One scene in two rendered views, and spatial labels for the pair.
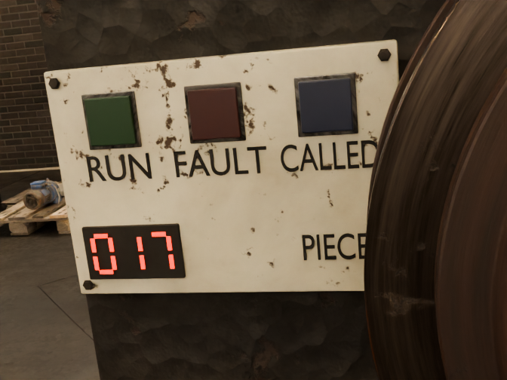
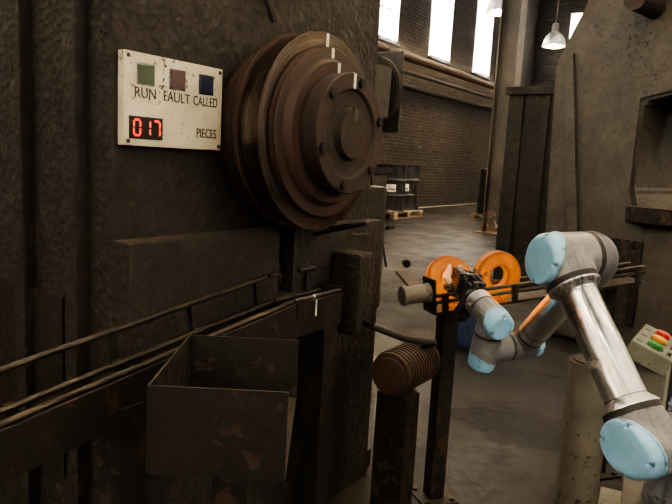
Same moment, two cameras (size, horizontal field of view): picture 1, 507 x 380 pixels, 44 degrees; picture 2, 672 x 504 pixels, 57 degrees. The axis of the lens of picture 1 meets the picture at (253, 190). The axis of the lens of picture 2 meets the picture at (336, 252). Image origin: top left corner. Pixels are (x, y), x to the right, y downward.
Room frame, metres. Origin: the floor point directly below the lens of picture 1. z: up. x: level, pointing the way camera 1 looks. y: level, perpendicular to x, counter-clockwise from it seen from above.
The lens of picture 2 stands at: (-0.37, 1.12, 1.05)
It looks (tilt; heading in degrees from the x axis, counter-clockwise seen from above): 8 degrees down; 292
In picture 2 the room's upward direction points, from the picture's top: 3 degrees clockwise
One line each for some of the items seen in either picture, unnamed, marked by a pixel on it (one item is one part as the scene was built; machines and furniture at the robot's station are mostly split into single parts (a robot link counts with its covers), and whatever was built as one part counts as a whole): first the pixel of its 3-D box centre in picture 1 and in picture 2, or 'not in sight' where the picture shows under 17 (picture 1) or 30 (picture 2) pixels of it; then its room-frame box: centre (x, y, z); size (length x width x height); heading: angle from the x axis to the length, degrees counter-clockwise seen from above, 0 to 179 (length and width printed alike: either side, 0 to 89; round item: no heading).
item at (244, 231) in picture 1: (225, 177); (174, 104); (0.46, 0.02, 1.15); 0.26 x 0.02 x 0.18; 78
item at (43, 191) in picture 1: (48, 191); not in sight; (4.68, 1.55, 0.25); 0.40 x 0.24 x 0.22; 168
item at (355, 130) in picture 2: not in sight; (345, 134); (0.19, -0.27, 1.11); 0.28 x 0.06 x 0.28; 78
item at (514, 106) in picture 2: not in sight; (555, 192); (-0.06, -4.60, 0.88); 1.71 x 0.92 x 1.76; 78
